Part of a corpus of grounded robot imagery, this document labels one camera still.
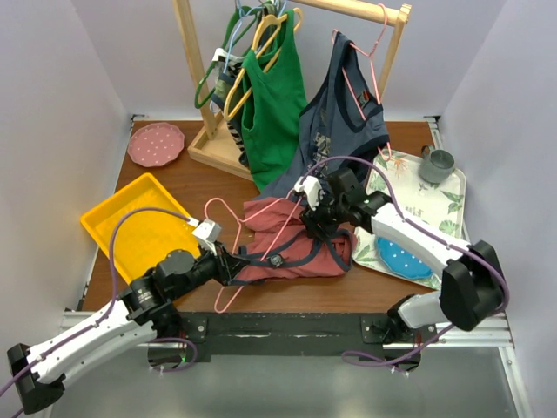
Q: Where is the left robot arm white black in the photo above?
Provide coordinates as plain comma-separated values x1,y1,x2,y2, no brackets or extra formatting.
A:
7,246,249,415

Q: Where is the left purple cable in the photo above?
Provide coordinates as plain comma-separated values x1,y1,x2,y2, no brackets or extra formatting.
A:
0,206,199,417

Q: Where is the green tank top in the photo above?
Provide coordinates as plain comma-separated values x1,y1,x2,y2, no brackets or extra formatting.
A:
241,10,307,190

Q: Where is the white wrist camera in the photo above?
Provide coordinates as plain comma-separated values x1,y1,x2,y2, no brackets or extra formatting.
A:
191,219,222,248
293,176,323,210

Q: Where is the blue dotted plate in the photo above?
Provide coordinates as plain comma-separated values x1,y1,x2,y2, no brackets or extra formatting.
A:
376,237,433,280

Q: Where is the leaf pattern tray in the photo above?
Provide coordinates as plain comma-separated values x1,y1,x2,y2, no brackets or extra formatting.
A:
352,151,466,290

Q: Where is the zebra pattern garment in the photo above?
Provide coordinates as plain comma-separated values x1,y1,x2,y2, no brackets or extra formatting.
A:
211,50,250,169

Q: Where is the black mounting base plate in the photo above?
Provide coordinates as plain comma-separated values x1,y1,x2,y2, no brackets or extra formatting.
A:
147,311,439,371

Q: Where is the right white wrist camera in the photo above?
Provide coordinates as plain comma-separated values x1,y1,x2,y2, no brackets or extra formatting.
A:
293,176,323,210

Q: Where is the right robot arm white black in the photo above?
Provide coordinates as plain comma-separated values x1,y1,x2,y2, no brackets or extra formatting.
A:
294,168,508,343

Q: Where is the grey mug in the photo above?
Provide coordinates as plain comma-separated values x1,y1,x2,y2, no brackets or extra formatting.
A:
419,145,455,184

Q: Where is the red tank top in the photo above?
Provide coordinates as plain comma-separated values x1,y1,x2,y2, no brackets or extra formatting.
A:
234,197,357,285

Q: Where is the yellow plastic tray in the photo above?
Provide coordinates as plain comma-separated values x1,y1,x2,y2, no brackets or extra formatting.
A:
81,173,200,283

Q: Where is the wooden clothes rack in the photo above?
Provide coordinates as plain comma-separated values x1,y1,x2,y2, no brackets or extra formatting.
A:
173,1,412,180

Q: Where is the light blue hanger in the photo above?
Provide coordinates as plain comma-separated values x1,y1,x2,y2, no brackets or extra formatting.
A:
209,1,286,113

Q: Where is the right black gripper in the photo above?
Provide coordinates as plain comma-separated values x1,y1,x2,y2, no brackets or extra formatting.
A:
299,189,348,243

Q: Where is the yellow hanger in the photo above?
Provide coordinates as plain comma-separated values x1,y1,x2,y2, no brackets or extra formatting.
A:
223,7,303,122

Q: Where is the navy blue tank top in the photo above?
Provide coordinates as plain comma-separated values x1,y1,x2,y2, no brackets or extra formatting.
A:
259,32,390,198

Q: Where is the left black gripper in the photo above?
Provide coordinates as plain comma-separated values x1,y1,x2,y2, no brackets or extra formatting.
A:
170,239,250,300

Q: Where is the pink dotted plate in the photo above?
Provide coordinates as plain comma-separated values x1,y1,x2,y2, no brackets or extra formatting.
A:
127,122,185,168

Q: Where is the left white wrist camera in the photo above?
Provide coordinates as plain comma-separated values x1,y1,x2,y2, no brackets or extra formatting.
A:
191,219,222,248

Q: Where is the green hanger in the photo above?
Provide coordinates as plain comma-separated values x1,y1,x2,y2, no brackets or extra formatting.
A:
194,1,265,109

